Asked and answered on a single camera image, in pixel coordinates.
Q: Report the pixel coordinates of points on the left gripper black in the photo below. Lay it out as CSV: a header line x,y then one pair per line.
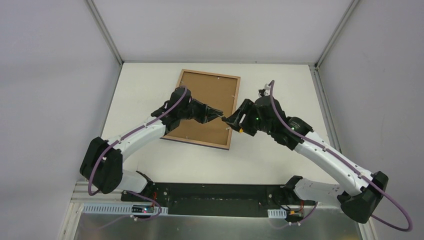
x,y
203,112

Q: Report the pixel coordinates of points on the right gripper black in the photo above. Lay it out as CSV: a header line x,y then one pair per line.
x,y
243,117

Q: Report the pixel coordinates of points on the blue wooden photo frame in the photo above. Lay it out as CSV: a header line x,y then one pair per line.
x,y
219,91

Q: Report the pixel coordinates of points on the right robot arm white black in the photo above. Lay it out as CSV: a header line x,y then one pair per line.
x,y
300,137

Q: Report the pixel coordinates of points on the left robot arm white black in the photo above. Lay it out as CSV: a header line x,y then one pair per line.
x,y
102,164

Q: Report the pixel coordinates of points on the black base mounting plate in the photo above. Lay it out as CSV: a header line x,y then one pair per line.
x,y
217,200

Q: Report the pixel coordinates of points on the aluminium front rail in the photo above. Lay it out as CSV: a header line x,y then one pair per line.
x,y
309,192

